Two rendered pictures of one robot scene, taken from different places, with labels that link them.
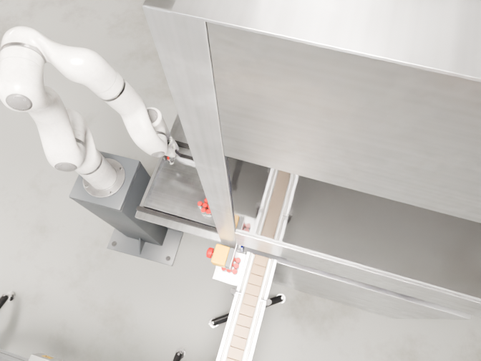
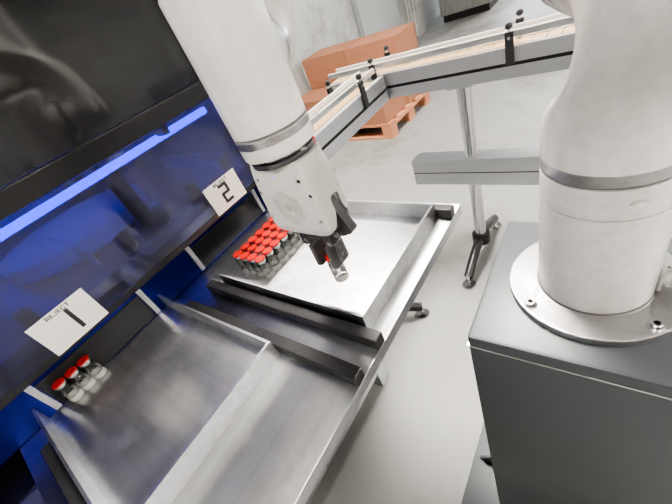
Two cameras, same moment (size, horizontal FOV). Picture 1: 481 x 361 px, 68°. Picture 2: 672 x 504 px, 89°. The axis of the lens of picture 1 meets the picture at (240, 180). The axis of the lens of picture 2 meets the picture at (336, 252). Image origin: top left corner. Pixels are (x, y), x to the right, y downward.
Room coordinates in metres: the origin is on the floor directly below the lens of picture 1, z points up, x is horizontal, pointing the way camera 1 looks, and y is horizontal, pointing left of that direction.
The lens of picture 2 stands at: (0.98, 0.50, 1.27)
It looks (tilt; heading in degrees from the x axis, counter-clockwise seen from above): 36 degrees down; 210
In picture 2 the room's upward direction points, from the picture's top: 25 degrees counter-clockwise
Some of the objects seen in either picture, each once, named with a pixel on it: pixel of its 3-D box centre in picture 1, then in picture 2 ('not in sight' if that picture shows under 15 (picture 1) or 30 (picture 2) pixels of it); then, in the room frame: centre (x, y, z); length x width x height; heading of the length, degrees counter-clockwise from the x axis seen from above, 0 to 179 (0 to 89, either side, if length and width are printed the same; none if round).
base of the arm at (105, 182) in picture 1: (96, 170); (599, 228); (0.62, 0.62, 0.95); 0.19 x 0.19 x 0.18
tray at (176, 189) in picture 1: (190, 190); (323, 248); (0.53, 0.22, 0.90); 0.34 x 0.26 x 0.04; 71
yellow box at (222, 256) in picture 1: (222, 256); not in sight; (0.22, 0.08, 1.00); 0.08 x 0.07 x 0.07; 71
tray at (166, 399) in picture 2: not in sight; (150, 384); (0.82, 0.00, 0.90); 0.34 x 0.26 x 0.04; 71
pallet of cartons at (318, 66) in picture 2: not in sight; (352, 89); (-2.62, -0.60, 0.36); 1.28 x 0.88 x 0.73; 73
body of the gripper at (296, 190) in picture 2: (162, 145); (298, 184); (0.65, 0.30, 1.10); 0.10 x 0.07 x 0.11; 70
